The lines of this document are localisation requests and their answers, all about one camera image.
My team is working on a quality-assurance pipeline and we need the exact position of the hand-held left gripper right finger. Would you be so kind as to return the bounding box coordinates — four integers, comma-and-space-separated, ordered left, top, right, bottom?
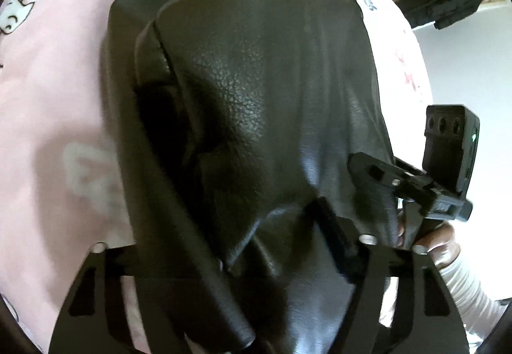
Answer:
311, 197, 470, 354

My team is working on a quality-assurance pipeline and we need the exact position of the person's right hand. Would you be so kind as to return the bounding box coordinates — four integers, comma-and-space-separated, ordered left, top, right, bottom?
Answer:
396, 213, 459, 267

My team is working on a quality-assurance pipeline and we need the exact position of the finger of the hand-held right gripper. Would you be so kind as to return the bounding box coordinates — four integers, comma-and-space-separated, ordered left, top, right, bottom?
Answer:
347, 152, 425, 189

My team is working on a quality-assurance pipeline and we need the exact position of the black leather jacket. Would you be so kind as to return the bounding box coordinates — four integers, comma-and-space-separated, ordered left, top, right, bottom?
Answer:
98, 0, 397, 354

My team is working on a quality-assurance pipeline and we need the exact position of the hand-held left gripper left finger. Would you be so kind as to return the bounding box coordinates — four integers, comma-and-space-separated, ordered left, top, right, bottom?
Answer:
48, 243, 145, 354

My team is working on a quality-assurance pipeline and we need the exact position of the pink printed bed sheet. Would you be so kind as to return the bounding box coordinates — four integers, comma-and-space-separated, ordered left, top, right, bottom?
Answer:
0, 0, 436, 354

